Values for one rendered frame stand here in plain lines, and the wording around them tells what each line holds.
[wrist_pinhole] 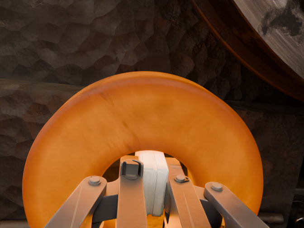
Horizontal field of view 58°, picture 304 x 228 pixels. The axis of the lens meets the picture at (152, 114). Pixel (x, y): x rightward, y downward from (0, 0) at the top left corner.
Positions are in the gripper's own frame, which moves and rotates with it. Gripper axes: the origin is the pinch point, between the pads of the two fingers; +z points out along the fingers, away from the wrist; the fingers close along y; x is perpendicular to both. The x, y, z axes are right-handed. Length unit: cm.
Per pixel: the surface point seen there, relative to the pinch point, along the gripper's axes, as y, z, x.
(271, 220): 14.3, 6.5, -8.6
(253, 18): 4.9, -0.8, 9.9
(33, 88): -10.4, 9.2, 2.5
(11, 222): -11.9, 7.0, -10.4
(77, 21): -7.6, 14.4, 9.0
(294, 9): 7.2, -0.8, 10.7
